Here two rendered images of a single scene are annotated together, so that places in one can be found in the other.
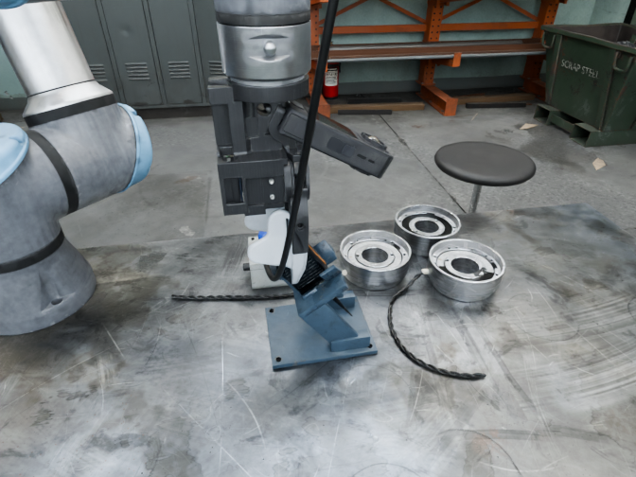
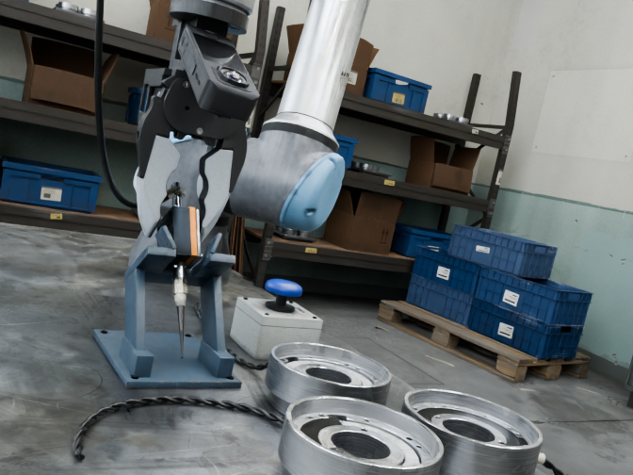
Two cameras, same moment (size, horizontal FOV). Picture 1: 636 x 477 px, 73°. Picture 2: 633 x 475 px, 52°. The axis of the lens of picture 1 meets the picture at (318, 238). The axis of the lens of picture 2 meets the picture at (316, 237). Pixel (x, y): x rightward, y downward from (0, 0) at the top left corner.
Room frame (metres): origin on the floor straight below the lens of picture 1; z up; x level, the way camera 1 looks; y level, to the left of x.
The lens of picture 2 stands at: (0.30, -0.58, 1.00)
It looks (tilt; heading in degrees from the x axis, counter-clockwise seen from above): 6 degrees down; 69
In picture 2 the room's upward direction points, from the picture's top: 12 degrees clockwise
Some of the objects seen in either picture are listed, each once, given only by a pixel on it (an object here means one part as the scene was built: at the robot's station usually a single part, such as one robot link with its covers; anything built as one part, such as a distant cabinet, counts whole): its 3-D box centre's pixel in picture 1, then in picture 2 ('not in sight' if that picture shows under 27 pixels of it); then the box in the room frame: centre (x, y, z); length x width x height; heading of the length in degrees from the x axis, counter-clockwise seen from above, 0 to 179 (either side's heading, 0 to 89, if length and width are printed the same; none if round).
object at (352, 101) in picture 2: not in sight; (378, 176); (2.38, 3.88, 1.00); 1.92 x 0.57 x 2.00; 9
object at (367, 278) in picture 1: (374, 259); (326, 384); (0.52, -0.08, 0.82); 0.10 x 0.10 x 0.04
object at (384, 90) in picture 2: not in sight; (385, 91); (2.28, 3.86, 1.61); 0.52 x 0.38 x 0.22; 12
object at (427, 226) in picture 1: (426, 230); (465, 440); (0.60, -0.18, 0.82); 0.10 x 0.10 x 0.04
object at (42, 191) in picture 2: not in sight; (48, 185); (0.16, 3.51, 0.56); 0.52 x 0.38 x 0.22; 6
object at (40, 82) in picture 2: not in sight; (64, 75); (0.15, 3.49, 1.19); 0.52 x 0.42 x 0.38; 9
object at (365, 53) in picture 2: not in sight; (327, 62); (1.77, 3.77, 1.69); 0.59 x 0.41 x 0.38; 14
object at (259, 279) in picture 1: (270, 258); (273, 325); (0.52, 0.07, 0.82); 0.08 x 0.07 x 0.05; 99
